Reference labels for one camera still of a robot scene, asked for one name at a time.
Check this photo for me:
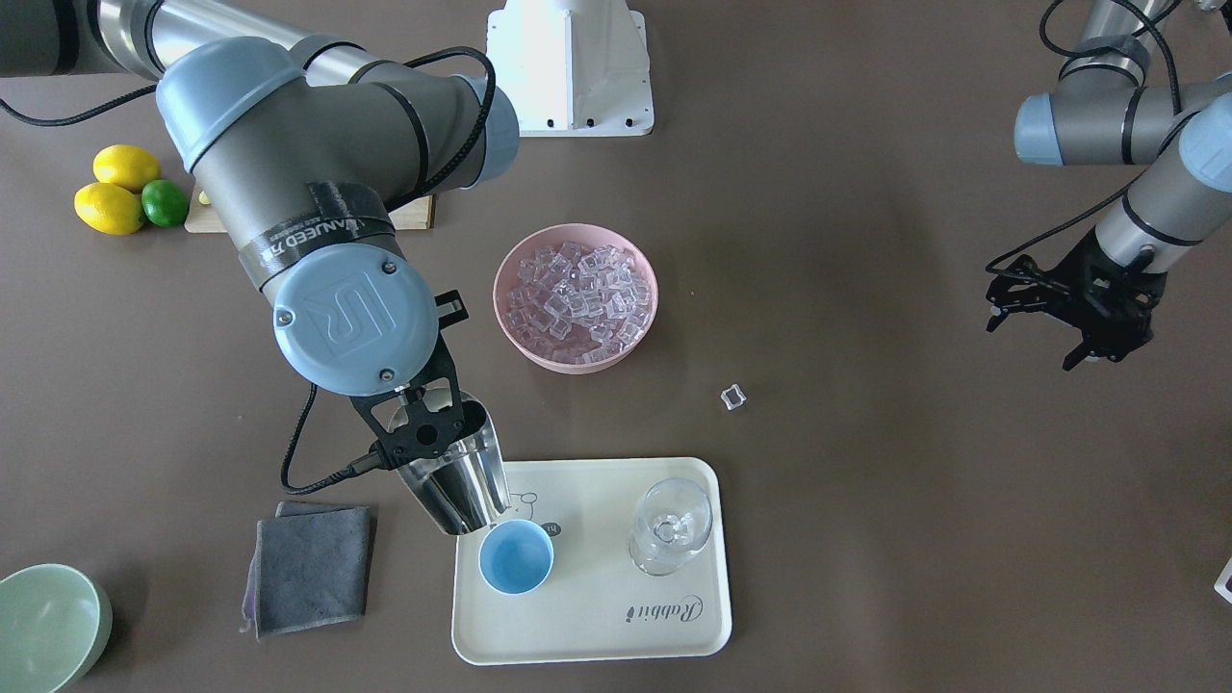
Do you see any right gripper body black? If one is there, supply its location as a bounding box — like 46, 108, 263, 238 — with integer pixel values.
347, 290, 480, 474

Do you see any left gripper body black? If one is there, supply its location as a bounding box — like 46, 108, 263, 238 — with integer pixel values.
986, 232, 1168, 372

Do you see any steel ice scoop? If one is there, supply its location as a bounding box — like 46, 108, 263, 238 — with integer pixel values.
397, 391, 511, 536

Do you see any pink bowl of ice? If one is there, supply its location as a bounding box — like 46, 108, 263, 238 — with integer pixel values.
493, 223, 658, 374

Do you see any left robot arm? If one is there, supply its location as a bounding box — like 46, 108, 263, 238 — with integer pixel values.
986, 1, 1231, 372

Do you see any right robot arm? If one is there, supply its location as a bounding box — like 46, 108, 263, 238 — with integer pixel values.
2, 1, 520, 478

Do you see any blue cup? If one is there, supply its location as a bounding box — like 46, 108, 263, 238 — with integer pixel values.
478, 519, 554, 596

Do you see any stray clear ice cube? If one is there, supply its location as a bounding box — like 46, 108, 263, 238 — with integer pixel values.
719, 383, 748, 411

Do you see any grey folded cloth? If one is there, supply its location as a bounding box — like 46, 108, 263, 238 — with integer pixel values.
241, 501, 375, 639

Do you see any bamboo cutting board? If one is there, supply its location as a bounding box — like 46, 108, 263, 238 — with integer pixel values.
184, 186, 435, 234

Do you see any cream serving tray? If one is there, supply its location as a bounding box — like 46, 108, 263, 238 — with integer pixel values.
450, 457, 733, 666

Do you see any clear wine glass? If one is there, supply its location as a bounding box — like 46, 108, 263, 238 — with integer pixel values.
628, 477, 715, 578

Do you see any green lime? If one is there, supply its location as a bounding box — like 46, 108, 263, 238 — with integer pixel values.
140, 179, 190, 228

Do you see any yellow lemon lower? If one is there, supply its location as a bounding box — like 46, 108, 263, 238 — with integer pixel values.
73, 182, 147, 236

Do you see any yellow lemon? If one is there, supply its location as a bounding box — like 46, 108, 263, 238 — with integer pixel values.
91, 144, 161, 194
73, 182, 147, 236

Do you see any yellow lemon upper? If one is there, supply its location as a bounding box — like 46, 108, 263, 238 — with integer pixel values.
91, 144, 161, 194

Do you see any mint green bowl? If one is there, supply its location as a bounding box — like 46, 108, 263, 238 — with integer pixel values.
1, 564, 112, 692

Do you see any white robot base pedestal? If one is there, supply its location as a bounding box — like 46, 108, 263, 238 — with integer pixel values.
487, 1, 655, 138

